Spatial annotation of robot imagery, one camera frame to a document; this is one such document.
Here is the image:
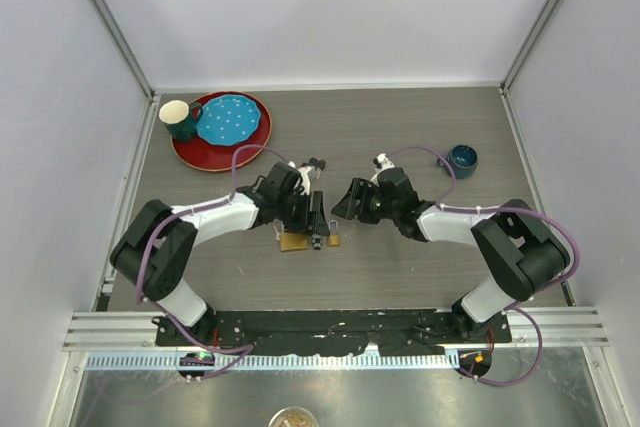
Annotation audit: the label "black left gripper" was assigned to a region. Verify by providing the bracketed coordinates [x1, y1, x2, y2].
[276, 189, 329, 236]

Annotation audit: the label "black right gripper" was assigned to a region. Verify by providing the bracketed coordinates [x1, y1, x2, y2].
[332, 178, 399, 224]

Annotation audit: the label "keys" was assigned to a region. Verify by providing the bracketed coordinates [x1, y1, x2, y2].
[311, 235, 323, 251]

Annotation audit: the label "small brass long-shackle padlock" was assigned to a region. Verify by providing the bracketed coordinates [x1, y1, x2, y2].
[327, 219, 341, 247]

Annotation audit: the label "large brass padlock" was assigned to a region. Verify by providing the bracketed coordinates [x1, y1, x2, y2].
[274, 227, 309, 252]

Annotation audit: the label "orange black padlock with keys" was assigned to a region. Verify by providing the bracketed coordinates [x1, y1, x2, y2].
[309, 157, 326, 179]

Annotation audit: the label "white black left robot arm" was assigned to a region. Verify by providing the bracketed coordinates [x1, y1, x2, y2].
[110, 158, 330, 346]

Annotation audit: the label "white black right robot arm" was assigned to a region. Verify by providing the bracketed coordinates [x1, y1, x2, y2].
[331, 167, 570, 342]

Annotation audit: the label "dark blue cup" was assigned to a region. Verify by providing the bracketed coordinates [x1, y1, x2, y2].
[445, 144, 478, 180]

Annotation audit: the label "blue dotted plate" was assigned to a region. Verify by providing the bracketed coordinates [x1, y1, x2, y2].
[196, 94, 261, 147]

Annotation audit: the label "red round tray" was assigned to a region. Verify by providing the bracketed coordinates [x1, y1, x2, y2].
[171, 91, 273, 173]

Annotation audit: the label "dark green mug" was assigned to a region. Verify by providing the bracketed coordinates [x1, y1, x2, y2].
[158, 100, 203, 143]

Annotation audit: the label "round metal object bottom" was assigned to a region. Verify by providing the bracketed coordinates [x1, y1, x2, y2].
[267, 406, 319, 427]

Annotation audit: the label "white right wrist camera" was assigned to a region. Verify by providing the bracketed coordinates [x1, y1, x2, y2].
[373, 153, 395, 173]

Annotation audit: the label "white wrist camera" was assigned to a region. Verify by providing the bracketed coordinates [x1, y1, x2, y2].
[287, 161, 320, 195]
[373, 153, 395, 173]

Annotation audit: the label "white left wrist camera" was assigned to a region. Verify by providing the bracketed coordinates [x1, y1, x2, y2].
[287, 161, 320, 195]

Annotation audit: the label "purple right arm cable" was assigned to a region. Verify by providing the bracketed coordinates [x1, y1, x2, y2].
[389, 146, 582, 392]

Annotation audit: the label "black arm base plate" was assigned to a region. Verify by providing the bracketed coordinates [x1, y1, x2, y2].
[152, 309, 512, 357]

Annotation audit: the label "aluminium frame rail front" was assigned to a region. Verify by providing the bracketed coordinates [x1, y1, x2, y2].
[62, 307, 609, 352]

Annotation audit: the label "slotted blue-white cable duct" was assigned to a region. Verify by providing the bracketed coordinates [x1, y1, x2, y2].
[85, 350, 459, 372]

